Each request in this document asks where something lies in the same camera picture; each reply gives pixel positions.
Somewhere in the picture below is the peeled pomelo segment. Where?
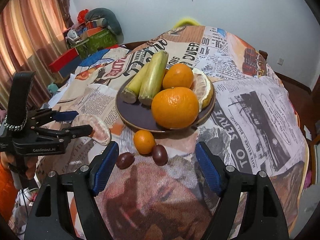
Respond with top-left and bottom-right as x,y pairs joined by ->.
71,114 -> 111,146

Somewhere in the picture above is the dark red grape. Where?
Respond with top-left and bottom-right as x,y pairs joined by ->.
116,152 -> 135,170
152,145 -> 168,166

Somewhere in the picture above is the small tangerine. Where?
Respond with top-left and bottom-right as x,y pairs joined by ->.
133,130 -> 156,155

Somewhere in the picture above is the large orange front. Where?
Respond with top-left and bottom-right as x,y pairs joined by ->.
151,87 -> 199,129

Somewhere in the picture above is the large orange with sticker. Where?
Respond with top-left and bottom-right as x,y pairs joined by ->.
162,63 -> 194,89

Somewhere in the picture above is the pomelo segment with rind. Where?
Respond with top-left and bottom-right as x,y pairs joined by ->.
190,68 -> 214,113

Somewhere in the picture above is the red box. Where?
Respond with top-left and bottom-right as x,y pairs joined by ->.
48,48 -> 79,73

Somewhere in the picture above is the blue patchwork quilt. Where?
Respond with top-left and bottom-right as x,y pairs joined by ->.
72,45 -> 131,75

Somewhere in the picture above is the dark purple plate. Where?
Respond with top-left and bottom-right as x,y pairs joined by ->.
116,81 -> 215,133

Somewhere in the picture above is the orange pink curtain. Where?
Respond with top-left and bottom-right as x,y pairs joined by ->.
1,0 -> 68,109

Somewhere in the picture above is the green storage box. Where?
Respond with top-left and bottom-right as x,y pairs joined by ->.
71,29 -> 118,59

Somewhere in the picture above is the red plastic bag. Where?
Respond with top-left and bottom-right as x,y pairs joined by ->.
77,9 -> 89,24

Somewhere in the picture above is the grey plush pillow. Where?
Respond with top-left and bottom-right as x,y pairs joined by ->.
85,8 -> 122,36

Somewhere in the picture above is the white wall socket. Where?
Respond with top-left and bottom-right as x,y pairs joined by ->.
277,58 -> 284,66

